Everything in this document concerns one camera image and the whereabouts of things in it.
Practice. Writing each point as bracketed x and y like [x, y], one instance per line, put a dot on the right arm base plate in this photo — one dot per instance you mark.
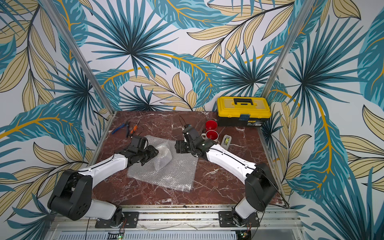
[228, 219]

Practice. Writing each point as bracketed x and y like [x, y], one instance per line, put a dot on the yellow black plastic toolbox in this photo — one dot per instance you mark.
[242, 111]

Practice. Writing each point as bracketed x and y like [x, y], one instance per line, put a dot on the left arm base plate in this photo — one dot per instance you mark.
[123, 220]

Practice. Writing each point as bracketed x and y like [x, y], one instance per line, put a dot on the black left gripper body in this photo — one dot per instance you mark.
[141, 153]

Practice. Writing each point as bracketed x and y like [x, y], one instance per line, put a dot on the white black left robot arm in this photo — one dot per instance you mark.
[72, 195]

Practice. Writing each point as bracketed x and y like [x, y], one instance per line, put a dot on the blue handled pliers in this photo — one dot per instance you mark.
[125, 125]

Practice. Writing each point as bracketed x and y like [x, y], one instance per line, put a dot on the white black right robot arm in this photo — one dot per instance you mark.
[260, 185]

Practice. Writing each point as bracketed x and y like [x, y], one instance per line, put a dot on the right aluminium corner post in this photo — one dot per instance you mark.
[297, 24]

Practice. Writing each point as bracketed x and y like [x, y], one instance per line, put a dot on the orange handled screwdriver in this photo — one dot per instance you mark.
[134, 129]

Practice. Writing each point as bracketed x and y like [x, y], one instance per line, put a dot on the clear bubble wrap sheet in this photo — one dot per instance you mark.
[168, 169]

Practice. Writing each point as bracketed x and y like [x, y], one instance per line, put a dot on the white mug red inside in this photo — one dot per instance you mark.
[211, 135]

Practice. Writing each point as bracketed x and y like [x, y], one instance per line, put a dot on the aluminium front frame rail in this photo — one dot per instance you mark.
[188, 222]

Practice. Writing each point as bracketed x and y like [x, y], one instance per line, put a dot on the left aluminium corner post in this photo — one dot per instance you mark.
[54, 14]

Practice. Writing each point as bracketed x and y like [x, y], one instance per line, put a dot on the aluminium corner post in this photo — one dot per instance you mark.
[54, 14]
[297, 24]

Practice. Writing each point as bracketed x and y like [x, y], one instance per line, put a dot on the red mug black handle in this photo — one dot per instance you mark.
[210, 125]

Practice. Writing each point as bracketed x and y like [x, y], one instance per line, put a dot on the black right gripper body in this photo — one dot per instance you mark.
[182, 146]

